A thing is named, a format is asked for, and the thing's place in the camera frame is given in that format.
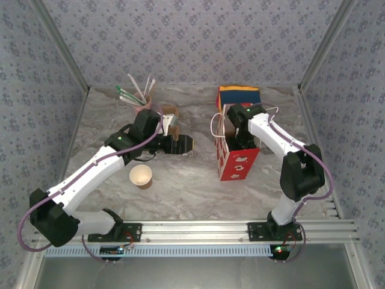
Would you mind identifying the red printed paper bag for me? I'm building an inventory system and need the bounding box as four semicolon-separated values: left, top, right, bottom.
209;105;280;182

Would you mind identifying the brown paper coffee cup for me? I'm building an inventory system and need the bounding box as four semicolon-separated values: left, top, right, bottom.
129;164;153;190

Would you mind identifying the pink straw holder cup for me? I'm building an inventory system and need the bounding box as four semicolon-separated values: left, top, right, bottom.
133;92;153;117

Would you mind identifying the colourful paper napkin stack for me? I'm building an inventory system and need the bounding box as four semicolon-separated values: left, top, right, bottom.
217;85;261;112

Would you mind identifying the green white wrapped straw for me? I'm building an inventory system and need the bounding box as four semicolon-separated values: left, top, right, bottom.
119;95;143;107

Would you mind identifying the small circuit board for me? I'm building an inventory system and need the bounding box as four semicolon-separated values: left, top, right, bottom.
269;245;294;256
100;245;135;256

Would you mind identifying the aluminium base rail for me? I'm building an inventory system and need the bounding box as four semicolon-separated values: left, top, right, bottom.
31;219;360;245

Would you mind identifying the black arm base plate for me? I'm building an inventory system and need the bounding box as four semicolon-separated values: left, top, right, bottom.
247;222;303;243
87;222;143;243

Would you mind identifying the white slotted cable duct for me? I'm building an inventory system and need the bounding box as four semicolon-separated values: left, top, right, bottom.
43;244;279;258

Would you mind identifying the aluminium frame post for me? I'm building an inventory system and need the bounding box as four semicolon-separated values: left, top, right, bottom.
297;0;360;93

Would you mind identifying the short purple base cable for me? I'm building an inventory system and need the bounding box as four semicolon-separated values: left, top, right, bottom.
272;225;307;265
81;227;118;265

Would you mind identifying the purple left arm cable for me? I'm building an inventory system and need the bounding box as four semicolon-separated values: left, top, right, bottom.
18;105;165;252

